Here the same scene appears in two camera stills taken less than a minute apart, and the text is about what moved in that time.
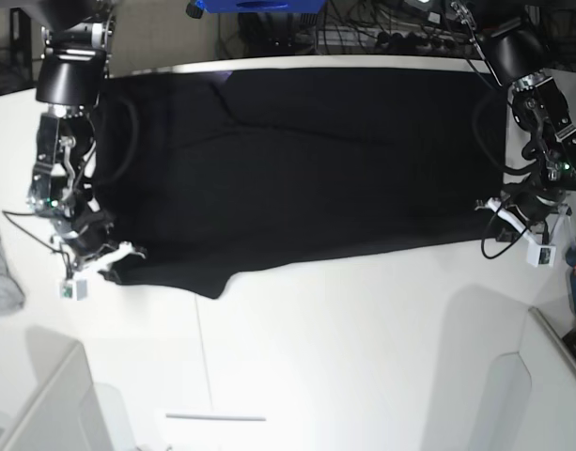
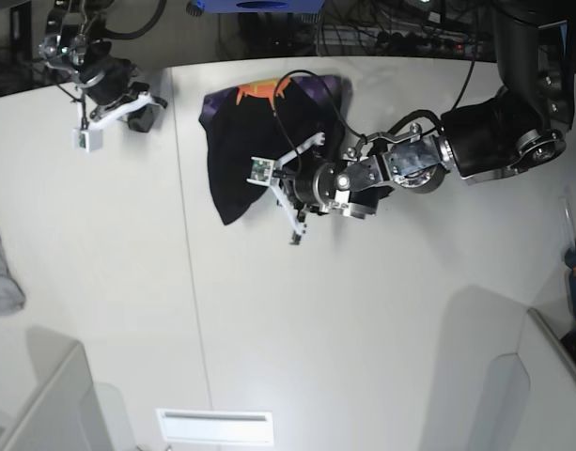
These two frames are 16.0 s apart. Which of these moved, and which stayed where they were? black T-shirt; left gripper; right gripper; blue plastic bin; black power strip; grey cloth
Moved: right gripper; black T-shirt; left gripper
Stayed: black power strip; blue plastic bin; grey cloth
